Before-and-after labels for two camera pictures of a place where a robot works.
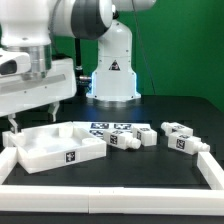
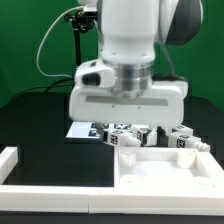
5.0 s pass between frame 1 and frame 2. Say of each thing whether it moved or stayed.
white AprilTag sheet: stayed
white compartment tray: moved
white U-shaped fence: stayed
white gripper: moved
